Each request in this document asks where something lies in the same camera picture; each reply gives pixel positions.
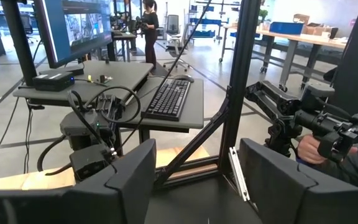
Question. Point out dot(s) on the blue plastic bin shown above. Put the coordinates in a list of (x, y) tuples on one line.
[(286, 28)]

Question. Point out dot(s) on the long wooden work table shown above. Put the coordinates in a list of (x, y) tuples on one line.
[(306, 39)]

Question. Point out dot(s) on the blue storage rack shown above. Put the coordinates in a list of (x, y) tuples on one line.
[(207, 21)]

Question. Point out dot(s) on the large computer monitor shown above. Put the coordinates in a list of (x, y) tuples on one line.
[(79, 28)]

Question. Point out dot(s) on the black computer desk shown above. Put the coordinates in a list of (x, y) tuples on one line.
[(120, 71)]

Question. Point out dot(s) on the silver metal bracket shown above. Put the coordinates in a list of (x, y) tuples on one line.
[(238, 174)]

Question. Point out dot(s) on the black mini computer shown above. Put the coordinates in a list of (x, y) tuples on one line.
[(53, 81)]

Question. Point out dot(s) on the potted green plant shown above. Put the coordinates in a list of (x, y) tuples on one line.
[(263, 15)]

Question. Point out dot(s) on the black computer keyboard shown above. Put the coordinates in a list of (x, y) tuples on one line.
[(166, 99)]

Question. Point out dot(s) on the black diagonal frame brace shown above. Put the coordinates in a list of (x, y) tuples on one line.
[(191, 146)]

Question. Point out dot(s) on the person's hand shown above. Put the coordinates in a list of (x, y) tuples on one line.
[(309, 149)]

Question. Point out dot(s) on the black computer mouse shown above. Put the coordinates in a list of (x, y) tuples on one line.
[(183, 78)]

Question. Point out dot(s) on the black frame post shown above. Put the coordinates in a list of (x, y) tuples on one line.
[(241, 62), (19, 40)]

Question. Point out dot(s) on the brown cardboard box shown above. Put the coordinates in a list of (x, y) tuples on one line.
[(317, 29), (301, 18)]

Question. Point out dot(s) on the grey office chair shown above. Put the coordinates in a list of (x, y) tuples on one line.
[(172, 28)]

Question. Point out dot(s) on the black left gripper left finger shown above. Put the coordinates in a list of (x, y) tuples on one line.
[(73, 205)]

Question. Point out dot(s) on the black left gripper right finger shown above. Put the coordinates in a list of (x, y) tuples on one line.
[(291, 199)]

